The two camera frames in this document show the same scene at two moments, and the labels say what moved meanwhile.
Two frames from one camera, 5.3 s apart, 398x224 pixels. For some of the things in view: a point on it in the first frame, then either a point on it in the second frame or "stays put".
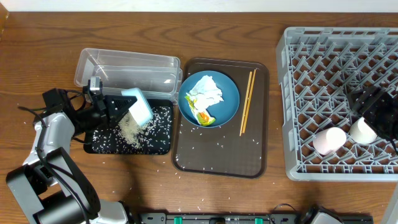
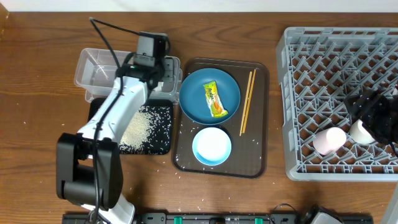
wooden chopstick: [249, 104] stays put
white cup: [360, 132] stays put
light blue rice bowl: [140, 109] to [211, 146]
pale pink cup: [328, 140] stays put
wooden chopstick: [245, 106] stays put
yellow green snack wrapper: [203, 119] to [214, 103]
